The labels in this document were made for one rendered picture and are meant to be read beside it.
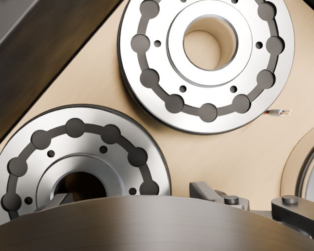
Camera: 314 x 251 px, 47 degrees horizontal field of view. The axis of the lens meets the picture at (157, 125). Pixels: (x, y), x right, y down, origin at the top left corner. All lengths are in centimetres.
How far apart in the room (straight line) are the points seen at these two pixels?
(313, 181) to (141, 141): 10
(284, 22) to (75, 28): 12
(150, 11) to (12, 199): 13
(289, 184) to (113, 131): 12
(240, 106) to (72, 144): 10
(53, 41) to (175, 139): 10
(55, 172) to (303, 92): 17
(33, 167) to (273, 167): 15
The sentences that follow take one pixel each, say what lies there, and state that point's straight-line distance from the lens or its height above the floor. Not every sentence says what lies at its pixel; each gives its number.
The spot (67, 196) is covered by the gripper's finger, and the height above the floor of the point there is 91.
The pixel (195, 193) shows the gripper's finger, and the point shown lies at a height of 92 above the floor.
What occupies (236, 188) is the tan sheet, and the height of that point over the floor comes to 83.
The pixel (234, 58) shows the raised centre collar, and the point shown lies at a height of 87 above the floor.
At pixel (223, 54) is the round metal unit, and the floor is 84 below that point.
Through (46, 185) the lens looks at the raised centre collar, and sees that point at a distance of 21.
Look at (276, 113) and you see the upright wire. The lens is 21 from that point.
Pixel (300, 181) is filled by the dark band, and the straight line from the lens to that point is 24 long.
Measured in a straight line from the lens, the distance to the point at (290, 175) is 25.
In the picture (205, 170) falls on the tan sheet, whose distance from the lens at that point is 24.
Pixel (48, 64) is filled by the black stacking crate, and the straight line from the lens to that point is 21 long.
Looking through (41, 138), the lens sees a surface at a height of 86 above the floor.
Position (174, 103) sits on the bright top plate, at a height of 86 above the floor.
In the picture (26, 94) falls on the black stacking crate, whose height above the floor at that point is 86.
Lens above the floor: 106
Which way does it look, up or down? 85 degrees down
